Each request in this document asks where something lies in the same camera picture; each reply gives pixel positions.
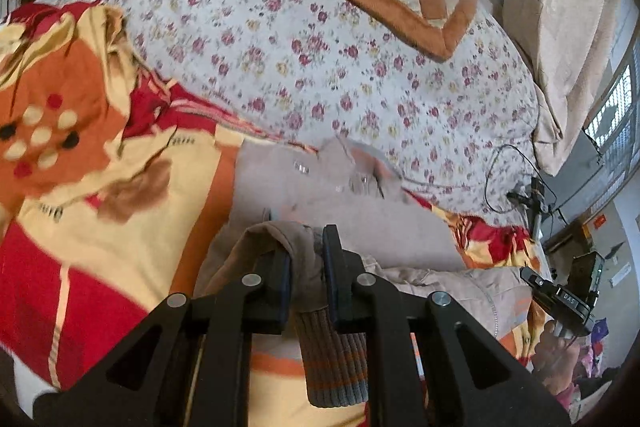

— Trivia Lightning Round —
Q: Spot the yellow orange red printed blanket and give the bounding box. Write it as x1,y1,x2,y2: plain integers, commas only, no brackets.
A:
0,2,546,427

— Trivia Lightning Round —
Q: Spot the black tripod stand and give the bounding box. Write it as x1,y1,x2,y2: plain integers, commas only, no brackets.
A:
507,177,557,240

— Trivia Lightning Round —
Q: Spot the window with metal grille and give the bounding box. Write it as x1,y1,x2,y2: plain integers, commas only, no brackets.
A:
582,57,640,212

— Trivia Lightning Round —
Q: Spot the white floral quilt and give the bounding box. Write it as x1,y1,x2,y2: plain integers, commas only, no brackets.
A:
30,0,551,228

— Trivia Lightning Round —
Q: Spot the person's right hand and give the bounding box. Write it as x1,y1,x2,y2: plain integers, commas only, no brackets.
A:
532,319,583,395

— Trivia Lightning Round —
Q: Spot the beige textured curtain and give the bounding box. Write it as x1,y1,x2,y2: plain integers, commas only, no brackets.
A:
501,0,631,175

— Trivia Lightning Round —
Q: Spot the black cable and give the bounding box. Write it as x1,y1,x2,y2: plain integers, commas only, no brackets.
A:
485,144,556,214

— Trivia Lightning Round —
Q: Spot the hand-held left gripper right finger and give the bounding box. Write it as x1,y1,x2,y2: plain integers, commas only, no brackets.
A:
321,224,573,427

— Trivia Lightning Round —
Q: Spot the beige jacket with striped cuffs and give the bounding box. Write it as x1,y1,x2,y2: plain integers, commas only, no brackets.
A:
192,134,546,410

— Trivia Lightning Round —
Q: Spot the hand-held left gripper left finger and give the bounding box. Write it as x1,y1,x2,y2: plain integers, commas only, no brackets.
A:
32,249,293,427

